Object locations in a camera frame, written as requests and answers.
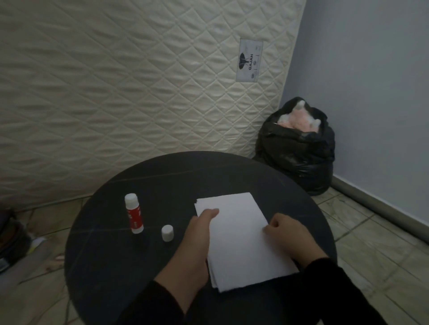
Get person's right hand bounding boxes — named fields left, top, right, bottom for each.
left=262, top=213, right=329, bottom=269

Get person's left hand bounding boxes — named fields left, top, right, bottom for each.
left=176, top=208, right=220, bottom=269

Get stack of white paper sheets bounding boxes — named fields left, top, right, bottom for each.
left=194, top=192, right=300, bottom=293

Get person's left forearm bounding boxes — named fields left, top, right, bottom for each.
left=116, top=256, right=210, bottom=325

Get person's right forearm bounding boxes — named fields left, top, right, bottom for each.
left=295, top=256, right=389, bottom=325

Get black plastic garbage bag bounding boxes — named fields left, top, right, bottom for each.
left=252, top=97, right=336, bottom=197

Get red and white glue stick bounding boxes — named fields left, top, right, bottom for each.
left=124, top=193, right=144, bottom=234

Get grey baseboard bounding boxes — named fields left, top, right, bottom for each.
left=331, top=175, right=429, bottom=244

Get pink and white stuffing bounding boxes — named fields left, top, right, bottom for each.
left=275, top=100, right=327, bottom=132

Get grey mattress label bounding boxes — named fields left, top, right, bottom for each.
left=236, top=38, right=264, bottom=83

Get white quilted mattress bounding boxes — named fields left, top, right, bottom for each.
left=0, top=0, right=307, bottom=212

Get dark bag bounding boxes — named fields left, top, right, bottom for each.
left=0, top=209, right=32, bottom=273

